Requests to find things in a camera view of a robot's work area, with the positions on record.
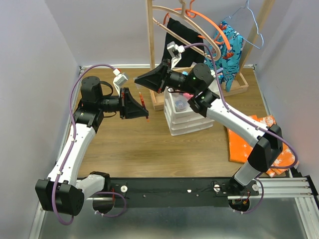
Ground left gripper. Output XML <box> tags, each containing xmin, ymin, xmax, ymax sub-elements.
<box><xmin>97</xmin><ymin>87</ymin><xmax>149</xmax><ymax>119</ymax></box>

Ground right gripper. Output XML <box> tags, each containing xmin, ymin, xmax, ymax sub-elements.
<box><xmin>135</xmin><ymin>59</ymin><xmax>197</xmax><ymax>96</ymax></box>

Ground red pen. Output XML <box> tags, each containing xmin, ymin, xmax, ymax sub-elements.
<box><xmin>139</xmin><ymin>91</ymin><xmax>150</xmax><ymax>122</ymax></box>

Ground pink lid pencil tube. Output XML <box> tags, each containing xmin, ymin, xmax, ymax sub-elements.
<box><xmin>183</xmin><ymin>93</ymin><xmax>193</xmax><ymax>99</ymax></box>

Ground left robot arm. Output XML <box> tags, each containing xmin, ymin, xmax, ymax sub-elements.
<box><xmin>35</xmin><ymin>73</ymin><xmax>149</xmax><ymax>216</ymax></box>

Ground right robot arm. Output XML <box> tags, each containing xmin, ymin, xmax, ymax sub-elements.
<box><xmin>134</xmin><ymin>60</ymin><xmax>283</xmax><ymax>195</ymax></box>

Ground wooden clothes rack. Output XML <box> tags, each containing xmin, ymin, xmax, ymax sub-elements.
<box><xmin>146</xmin><ymin>0</ymin><xmax>275</xmax><ymax>97</ymax></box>

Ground black shorts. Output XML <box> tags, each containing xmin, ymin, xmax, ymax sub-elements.
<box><xmin>162</xmin><ymin>18</ymin><xmax>205</xmax><ymax>67</ymax></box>

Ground white plastic drawer organizer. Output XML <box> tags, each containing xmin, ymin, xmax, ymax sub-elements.
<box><xmin>163</xmin><ymin>88</ymin><xmax>214</xmax><ymax>136</ymax></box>

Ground beige wooden hanger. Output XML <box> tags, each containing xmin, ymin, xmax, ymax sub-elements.
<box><xmin>148</xmin><ymin>0</ymin><xmax>222</xmax><ymax>67</ymax></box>

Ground blue fish print garment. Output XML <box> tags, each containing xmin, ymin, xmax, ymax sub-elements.
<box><xmin>213</xmin><ymin>20</ymin><xmax>244</xmax><ymax>92</ymax></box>

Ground orange plastic hanger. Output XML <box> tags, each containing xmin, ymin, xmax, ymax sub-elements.
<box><xmin>163</xmin><ymin>0</ymin><xmax>231</xmax><ymax>53</ymax></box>

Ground orange white tie-dye cloth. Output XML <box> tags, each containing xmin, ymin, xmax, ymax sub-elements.
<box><xmin>227</xmin><ymin>129</ymin><xmax>295</xmax><ymax>177</ymax></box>

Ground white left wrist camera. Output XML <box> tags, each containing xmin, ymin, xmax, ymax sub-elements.
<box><xmin>113</xmin><ymin>68</ymin><xmax>129</xmax><ymax>95</ymax></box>

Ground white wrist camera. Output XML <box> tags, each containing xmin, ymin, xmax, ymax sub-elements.
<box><xmin>113</xmin><ymin>68</ymin><xmax>129</xmax><ymax>95</ymax></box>
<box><xmin>166</xmin><ymin>41</ymin><xmax>185</xmax><ymax>69</ymax></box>

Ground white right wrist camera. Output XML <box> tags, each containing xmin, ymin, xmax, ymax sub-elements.
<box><xmin>166</xmin><ymin>41</ymin><xmax>185</xmax><ymax>69</ymax></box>

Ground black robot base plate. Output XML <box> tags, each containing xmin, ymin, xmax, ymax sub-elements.
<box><xmin>82</xmin><ymin>177</ymin><xmax>267</xmax><ymax>215</ymax></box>

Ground blue wire hanger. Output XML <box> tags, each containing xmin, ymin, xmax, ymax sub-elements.
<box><xmin>222</xmin><ymin>0</ymin><xmax>264</xmax><ymax>50</ymax></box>

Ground aluminium frame rails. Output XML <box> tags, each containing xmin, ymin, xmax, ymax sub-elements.
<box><xmin>28</xmin><ymin>65</ymin><xmax>319</xmax><ymax>239</ymax></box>

